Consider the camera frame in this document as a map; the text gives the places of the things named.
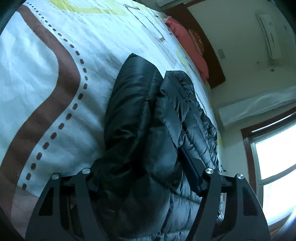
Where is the black puffer down jacket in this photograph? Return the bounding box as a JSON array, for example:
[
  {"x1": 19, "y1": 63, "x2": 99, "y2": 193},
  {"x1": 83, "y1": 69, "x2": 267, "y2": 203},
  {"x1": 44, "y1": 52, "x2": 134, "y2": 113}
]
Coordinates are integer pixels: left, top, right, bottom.
[{"x1": 97, "y1": 54, "x2": 219, "y2": 240}]

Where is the wooden framed window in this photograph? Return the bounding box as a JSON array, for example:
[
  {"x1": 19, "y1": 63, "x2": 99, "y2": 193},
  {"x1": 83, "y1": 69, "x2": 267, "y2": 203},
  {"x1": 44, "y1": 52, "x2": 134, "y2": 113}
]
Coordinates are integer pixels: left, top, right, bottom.
[{"x1": 241, "y1": 108, "x2": 295, "y2": 233}]

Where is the white rolled window blind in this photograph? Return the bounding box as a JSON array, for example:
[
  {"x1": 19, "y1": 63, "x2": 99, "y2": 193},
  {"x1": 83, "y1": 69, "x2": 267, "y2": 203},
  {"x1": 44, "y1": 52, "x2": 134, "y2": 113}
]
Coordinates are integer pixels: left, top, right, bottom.
[{"x1": 218, "y1": 86, "x2": 295, "y2": 127}]

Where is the white patterned bed sheet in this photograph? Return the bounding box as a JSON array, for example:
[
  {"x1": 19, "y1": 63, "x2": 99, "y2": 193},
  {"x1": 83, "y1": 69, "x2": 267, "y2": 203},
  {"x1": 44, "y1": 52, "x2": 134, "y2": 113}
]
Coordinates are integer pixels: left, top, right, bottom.
[{"x1": 1, "y1": 1, "x2": 216, "y2": 237}]

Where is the red pillow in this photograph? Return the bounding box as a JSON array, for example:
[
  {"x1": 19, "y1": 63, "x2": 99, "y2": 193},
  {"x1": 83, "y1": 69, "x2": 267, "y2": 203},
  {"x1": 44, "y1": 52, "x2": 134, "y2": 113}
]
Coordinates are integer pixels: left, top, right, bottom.
[{"x1": 164, "y1": 16, "x2": 209, "y2": 83}]

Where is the dark wooden headboard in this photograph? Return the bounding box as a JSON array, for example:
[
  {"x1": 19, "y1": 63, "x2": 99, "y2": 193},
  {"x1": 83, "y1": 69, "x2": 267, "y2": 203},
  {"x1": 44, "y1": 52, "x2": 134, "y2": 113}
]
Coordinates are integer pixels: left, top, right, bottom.
[{"x1": 164, "y1": 4, "x2": 226, "y2": 89}]

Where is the white wall socket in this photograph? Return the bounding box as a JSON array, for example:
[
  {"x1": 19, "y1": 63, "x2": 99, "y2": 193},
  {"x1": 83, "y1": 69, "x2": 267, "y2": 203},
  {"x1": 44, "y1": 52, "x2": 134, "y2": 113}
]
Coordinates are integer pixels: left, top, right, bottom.
[{"x1": 218, "y1": 49, "x2": 225, "y2": 59}]

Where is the white wall air conditioner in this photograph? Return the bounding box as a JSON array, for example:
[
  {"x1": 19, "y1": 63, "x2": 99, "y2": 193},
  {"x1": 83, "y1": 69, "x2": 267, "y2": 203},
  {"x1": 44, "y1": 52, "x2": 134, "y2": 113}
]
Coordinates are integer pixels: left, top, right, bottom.
[{"x1": 256, "y1": 13, "x2": 281, "y2": 60}]

